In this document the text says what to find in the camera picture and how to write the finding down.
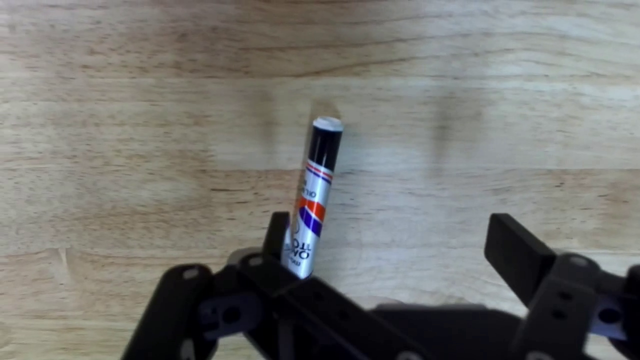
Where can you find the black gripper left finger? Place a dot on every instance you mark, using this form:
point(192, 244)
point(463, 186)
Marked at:
point(284, 319)

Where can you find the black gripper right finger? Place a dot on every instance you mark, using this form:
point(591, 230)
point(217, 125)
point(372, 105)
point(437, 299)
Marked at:
point(569, 297)

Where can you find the white marker with black cap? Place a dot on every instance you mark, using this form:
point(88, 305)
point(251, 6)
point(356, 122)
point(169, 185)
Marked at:
point(304, 229)

